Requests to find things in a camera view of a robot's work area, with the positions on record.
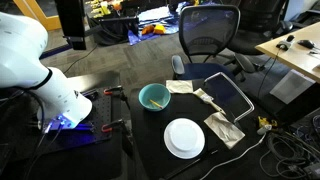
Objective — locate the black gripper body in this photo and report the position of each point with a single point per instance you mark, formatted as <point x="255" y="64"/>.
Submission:
<point x="70" y="18"/>

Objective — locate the yellow pencil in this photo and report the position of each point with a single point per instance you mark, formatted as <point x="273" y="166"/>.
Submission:
<point x="156" y="104"/>

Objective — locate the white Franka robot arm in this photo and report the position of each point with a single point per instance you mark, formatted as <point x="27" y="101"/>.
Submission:
<point x="26" y="50"/>

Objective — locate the black storage bin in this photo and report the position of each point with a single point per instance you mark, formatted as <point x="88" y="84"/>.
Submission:
<point x="113" y="30"/>

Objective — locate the orange toy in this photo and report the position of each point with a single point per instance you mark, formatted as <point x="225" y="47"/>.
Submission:
<point x="147" y="29"/>

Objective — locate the blue tarp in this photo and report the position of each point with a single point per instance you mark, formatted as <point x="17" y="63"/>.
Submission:
<point x="156" y="15"/>

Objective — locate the yellow toy block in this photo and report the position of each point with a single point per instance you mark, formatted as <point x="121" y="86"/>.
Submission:
<point x="159" y="29"/>

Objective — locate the teal bowl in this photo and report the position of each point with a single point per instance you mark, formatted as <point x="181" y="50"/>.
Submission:
<point x="160" y="92"/>

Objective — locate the beige folded napkin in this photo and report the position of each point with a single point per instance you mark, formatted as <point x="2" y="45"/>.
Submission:
<point x="179" y="86"/>

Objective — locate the mesh back office chair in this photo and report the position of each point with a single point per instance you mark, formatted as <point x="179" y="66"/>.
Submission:
<point x="206" y="30"/>

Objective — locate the white round plate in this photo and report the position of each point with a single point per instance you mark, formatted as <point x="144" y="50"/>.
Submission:
<point x="184" y="138"/>

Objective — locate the thin black rod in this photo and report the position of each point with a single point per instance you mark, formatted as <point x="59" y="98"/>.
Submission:
<point x="186" y="165"/>

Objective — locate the black office chair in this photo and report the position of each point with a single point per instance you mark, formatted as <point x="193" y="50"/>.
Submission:
<point x="258" y="20"/>

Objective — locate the crumpled brown napkin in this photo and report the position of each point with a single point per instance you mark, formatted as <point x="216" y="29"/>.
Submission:
<point x="224" y="129"/>

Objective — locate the black and white desk device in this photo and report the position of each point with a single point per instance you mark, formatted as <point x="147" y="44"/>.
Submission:
<point x="284" y="44"/>

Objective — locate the yellow and black tool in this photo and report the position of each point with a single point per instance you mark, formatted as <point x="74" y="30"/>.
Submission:
<point x="265" y="121"/>

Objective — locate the light wooden desk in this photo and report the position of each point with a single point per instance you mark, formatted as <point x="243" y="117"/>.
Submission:
<point x="296" y="56"/>

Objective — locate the white flat board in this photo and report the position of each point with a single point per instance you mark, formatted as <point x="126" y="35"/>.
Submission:
<point x="292" y="86"/>

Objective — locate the black computer mouse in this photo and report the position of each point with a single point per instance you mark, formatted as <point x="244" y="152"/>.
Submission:
<point x="306" y="43"/>

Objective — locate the orange wooden door frame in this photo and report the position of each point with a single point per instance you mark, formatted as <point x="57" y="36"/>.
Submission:
<point x="50" y="21"/>

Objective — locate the chrome metal frame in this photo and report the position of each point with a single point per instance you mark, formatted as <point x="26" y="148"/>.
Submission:
<point x="237" y="89"/>

